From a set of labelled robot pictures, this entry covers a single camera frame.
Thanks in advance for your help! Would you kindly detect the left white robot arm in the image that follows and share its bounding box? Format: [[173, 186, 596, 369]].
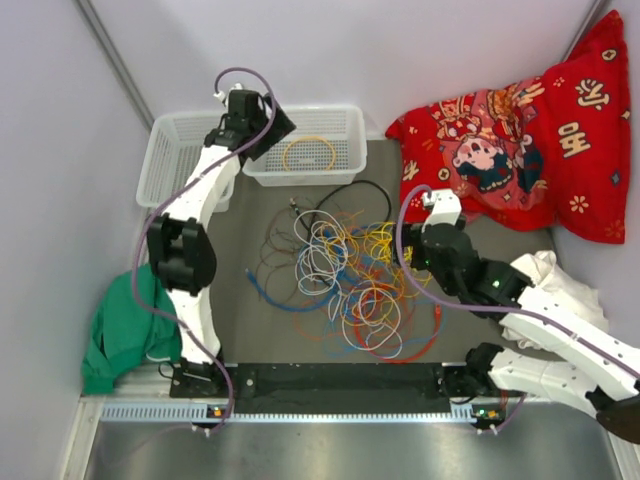
[[146, 89, 296, 398]]

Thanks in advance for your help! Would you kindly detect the green cloth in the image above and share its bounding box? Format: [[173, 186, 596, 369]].
[[81, 271, 182, 395]]

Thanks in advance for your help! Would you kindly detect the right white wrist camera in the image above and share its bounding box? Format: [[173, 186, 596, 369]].
[[421, 189, 462, 230]]

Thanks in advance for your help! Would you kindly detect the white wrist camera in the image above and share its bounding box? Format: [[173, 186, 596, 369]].
[[213, 82, 244, 108], [421, 189, 462, 230]]

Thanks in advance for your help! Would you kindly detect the yellow cable bundle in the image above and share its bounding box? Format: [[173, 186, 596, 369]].
[[344, 219, 431, 301]]

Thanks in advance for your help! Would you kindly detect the red printed pillow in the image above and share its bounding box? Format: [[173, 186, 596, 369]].
[[386, 11, 631, 244]]

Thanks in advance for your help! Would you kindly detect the left white plastic basket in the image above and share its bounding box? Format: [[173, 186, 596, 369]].
[[136, 111, 221, 209]]

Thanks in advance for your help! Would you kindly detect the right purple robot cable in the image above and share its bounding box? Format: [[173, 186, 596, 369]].
[[394, 184, 640, 435]]

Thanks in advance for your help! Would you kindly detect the brown thin cable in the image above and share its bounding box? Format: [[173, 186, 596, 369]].
[[257, 197, 311, 301]]

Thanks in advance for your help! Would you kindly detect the grey slotted cable duct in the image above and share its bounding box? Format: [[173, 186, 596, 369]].
[[100, 402, 502, 424]]

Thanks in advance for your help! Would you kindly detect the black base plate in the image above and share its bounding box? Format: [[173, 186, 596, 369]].
[[169, 361, 506, 415]]

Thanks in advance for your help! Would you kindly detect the right white plastic basket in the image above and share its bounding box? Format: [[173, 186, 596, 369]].
[[242, 104, 367, 187]]

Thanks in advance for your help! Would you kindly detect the white cloth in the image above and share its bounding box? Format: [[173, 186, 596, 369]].
[[510, 250, 610, 333]]

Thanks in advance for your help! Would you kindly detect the blue ethernet cable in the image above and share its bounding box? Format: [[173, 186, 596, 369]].
[[244, 268, 336, 314]]

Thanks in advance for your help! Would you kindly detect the white plastic basket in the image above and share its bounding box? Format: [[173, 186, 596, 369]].
[[136, 111, 221, 209], [242, 104, 367, 187]]

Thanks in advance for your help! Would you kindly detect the white coiled cable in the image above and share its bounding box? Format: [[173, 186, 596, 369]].
[[339, 284, 404, 361], [292, 209, 351, 296]]

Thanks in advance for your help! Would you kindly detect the orange cable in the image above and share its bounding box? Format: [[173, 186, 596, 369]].
[[291, 299, 441, 364]]

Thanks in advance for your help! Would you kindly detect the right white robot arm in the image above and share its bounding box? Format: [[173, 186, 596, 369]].
[[394, 185, 639, 444]]

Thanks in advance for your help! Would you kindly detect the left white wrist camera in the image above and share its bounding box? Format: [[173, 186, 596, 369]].
[[213, 82, 244, 108]]

